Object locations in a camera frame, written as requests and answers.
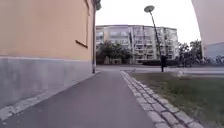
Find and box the grey cross road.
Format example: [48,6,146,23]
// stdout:
[96,64,224,75]

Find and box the group of trees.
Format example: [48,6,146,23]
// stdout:
[178,39,204,68]
[96,40,134,65]

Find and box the grey apartment block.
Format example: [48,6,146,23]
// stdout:
[95,24,180,65]

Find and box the grey asphalt path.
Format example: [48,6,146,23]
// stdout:
[0,68,158,128]

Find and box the dark hedge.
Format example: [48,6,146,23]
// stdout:
[142,59,181,67]

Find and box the wide cobblestone kerb strip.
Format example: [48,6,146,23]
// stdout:
[119,70,205,128]

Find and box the street lamp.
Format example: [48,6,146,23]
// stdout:
[143,4,166,73]

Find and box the orange building with grey base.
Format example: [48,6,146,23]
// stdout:
[0,0,103,109]

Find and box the grass lawn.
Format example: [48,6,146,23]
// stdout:
[128,71,224,128]

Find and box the narrow cobblestone strip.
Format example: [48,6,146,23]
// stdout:
[0,71,101,122]

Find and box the pale building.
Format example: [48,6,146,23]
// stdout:
[191,0,224,61]

